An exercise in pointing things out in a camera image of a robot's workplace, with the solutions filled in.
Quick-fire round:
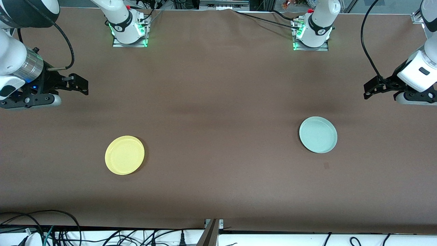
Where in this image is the pale green round plate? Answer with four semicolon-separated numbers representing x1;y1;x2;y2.
299;117;338;153

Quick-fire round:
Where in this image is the yellow round plate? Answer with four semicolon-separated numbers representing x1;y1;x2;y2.
105;136;145;175

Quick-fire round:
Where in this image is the brown table cover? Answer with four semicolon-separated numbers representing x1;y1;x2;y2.
0;7;437;234

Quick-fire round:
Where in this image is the white rounded device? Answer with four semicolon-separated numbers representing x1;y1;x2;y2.
24;232;43;246

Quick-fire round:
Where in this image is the silver metal box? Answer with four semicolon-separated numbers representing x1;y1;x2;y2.
199;0;250;11

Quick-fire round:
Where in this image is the white lower shelf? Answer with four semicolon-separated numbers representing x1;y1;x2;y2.
0;228;437;246

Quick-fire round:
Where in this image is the aluminium profile beam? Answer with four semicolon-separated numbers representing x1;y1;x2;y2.
196;219;221;246

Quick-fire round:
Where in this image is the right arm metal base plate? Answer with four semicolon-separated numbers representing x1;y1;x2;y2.
112;15;148;48

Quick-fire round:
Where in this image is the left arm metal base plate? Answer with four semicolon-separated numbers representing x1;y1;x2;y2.
293;19;329;52

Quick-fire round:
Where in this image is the thin grey base cable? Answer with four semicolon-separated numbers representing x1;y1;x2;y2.
147;9;164;26

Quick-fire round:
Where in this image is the short black table cable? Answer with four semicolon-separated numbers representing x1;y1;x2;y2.
270;9;298;22

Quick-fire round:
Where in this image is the black looping cable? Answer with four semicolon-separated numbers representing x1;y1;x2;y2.
0;209;82;246

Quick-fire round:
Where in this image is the long black table cable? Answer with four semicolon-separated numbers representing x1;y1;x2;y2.
234;10;303;30

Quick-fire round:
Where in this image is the green cable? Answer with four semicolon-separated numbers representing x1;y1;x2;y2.
42;225;55;246

